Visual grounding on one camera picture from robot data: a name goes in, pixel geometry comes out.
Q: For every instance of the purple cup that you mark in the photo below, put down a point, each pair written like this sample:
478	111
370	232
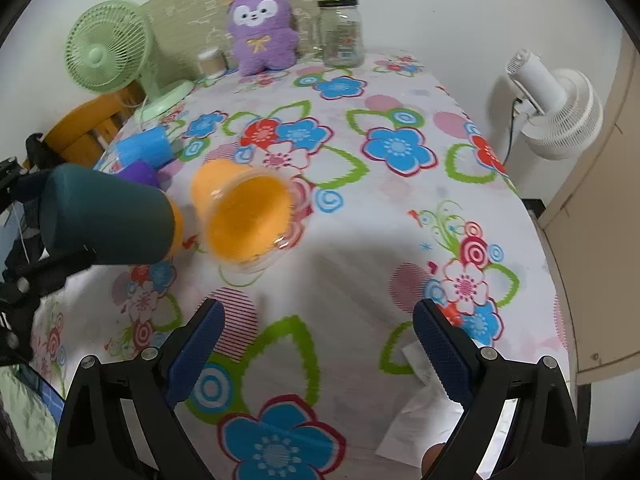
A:
142	175

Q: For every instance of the white paper sheet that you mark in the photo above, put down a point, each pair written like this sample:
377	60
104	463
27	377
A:
420	425

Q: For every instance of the green desk fan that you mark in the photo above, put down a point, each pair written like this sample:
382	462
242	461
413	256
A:
107	47

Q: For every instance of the clear glass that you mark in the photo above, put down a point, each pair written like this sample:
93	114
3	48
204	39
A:
311	40

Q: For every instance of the green patterned wall mat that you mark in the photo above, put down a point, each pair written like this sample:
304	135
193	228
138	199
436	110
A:
200	10

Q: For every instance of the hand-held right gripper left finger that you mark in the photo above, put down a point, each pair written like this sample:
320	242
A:
196	342

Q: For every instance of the white fan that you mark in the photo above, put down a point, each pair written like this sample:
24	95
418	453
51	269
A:
555	105

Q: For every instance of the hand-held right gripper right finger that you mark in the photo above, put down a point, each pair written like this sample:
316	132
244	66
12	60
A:
444	355

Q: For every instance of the blue cup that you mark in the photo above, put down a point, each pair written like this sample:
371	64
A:
145	147

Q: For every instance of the floral tablecloth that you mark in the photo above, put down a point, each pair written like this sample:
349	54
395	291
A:
360	260

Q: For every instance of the orange cup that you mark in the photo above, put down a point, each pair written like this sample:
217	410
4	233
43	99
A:
176	227
247	215

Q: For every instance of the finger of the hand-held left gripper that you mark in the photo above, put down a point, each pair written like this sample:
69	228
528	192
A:
30	170
55	265

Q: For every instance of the purple plush toy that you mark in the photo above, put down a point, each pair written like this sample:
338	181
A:
260	35

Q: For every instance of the orange wooden chair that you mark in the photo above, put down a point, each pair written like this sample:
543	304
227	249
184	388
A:
75	130

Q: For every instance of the glass jar with black lid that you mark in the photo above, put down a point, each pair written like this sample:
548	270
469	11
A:
342	35

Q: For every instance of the dark teal cup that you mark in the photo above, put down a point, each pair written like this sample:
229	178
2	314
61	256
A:
110	215

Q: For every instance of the small white-lidded jar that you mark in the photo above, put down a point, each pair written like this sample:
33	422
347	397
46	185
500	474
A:
211	62

